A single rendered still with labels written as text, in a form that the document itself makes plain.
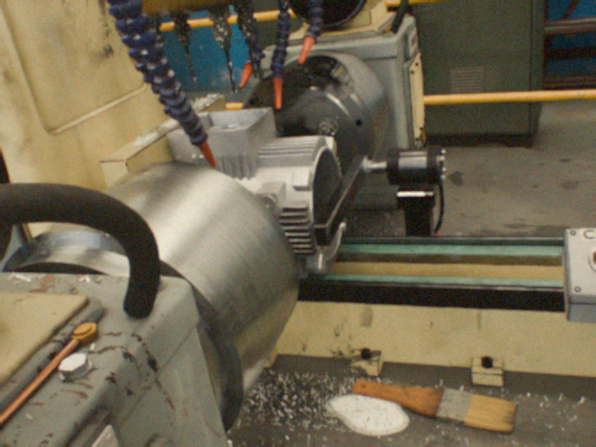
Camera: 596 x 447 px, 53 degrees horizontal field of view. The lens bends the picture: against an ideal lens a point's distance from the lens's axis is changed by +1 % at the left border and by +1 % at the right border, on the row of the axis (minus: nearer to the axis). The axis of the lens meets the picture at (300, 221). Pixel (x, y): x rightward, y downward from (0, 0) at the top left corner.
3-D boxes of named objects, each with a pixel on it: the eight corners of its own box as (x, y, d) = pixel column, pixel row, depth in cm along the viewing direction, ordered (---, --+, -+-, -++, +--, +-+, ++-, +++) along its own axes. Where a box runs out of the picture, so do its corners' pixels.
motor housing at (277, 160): (188, 292, 86) (155, 170, 79) (239, 232, 103) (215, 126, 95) (320, 297, 80) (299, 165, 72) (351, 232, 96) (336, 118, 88)
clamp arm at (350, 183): (354, 172, 98) (310, 247, 76) (351, 155, 97) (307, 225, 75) (374, 171, 97) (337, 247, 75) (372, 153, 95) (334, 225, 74)
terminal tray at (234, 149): (176, 184, 84) (164, 135, 81) (208, 157, 93) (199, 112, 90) (255, 181, 80) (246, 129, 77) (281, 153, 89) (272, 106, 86)
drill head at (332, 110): (233, 226, 106) (202, 87, 96) (300, 148, 141) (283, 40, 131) (371, 226, 98) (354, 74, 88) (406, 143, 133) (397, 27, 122)
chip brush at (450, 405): (348, 401, 78) (347, 396, 78) (361, 376, 82) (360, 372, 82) (513, 435, 69) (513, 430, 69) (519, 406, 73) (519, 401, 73)
